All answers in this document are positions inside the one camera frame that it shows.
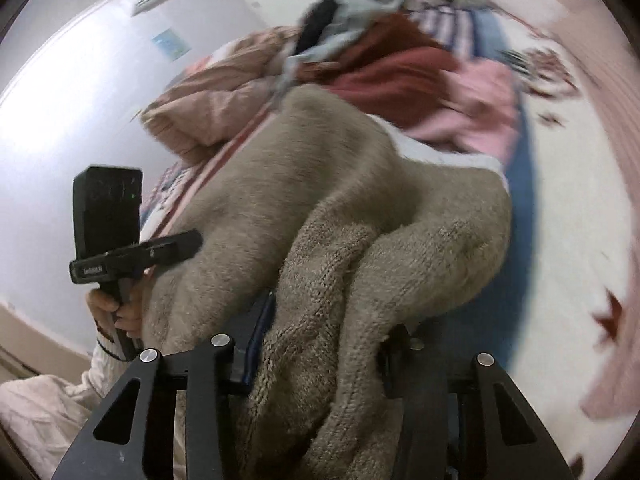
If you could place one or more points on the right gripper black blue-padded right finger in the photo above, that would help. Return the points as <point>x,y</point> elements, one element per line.
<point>463,420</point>

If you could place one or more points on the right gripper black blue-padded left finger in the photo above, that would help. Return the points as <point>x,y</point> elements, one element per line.
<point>130,435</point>

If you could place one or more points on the olive brown fuzzy sweater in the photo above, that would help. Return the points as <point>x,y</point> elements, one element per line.
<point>354,239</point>

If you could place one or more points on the cream knit sleeve forearm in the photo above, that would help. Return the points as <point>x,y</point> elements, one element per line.
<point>42,415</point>

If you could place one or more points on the person's left hand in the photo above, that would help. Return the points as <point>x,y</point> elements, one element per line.
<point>112,315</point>

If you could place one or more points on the white printed plush blanket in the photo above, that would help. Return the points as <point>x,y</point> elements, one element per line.
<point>549,341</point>

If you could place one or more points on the pink brown duvet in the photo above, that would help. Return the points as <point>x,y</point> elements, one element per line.
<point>214,99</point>

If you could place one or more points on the pink knit garment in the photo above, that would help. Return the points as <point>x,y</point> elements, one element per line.
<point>478,113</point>

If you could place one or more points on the black garment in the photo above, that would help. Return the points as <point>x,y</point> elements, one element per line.
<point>317,20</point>

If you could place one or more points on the grey blue garment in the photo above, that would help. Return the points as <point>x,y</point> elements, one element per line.
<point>350,21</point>

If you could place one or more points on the dark red garment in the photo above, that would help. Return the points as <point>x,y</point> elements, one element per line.
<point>394,71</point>

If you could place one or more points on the pink ribbed bedspread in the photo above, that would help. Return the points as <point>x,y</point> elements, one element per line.
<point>610,69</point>

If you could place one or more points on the blue wall poster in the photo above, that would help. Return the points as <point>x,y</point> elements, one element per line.
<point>171,44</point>

